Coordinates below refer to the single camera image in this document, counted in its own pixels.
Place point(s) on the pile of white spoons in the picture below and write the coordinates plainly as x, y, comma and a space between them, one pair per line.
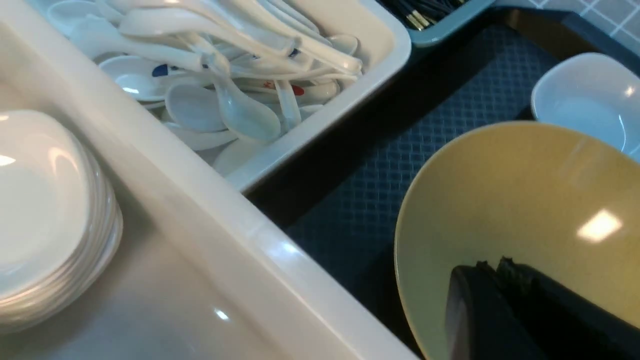
222, 75

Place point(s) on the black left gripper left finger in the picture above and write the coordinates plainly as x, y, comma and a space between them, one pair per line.
479, 322

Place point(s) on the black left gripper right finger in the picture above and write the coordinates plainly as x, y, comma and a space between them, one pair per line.
563, 324

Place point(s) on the white square sauce dish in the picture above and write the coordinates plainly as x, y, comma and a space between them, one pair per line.
594, 94

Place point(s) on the blue plastic chopstick bin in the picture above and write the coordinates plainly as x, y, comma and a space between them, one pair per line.
446, 27

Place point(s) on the black serving tray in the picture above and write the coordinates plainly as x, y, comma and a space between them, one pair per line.
339, 198

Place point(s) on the yellow noodle bowl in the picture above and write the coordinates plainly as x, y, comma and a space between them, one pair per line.
558, 200

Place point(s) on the white plastic spoon bin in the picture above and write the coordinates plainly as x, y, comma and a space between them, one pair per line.
350, 90

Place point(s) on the stack of white sauce dishes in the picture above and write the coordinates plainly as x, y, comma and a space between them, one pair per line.
61, 223

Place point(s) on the pile of black chopsticks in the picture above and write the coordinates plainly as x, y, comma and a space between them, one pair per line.
421, 14

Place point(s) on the grey grid table mat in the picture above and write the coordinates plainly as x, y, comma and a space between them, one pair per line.
619, 19

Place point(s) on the large white dish tub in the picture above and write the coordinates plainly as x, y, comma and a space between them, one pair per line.
200, 273

